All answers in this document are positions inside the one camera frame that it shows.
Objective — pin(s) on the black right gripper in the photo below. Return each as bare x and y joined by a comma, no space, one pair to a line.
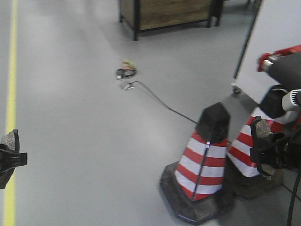
278,150

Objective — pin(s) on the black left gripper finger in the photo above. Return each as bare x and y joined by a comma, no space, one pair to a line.
10,159

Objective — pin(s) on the grey brake pad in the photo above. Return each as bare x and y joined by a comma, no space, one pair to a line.
11,139
261,132

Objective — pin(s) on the rear red white traffic cone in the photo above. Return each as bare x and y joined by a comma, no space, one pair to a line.
241,172

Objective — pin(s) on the red white traffic cone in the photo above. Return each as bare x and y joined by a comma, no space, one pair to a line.
241,172
195,186

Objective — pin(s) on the black pole stand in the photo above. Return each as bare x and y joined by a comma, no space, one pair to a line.
255,7

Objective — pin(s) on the red black machine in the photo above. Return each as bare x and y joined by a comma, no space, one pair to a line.
284,66

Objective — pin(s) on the front red white traffic cone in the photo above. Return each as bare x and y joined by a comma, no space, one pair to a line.
195,186

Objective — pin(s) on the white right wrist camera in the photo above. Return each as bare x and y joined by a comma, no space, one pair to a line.
291,102

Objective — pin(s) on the wooden cabinet black frame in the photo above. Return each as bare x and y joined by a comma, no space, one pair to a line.
149,15

